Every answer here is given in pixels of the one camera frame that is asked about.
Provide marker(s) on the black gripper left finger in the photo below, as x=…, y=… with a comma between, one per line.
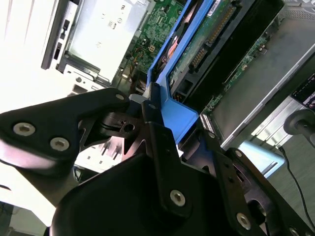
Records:
x=37, y=127

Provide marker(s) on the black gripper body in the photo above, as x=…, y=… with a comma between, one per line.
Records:
x=118, y=201

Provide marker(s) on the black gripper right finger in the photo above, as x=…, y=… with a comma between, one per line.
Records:
x=222, y=169

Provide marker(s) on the hard disk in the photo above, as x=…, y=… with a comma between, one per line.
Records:
x=179, y=115

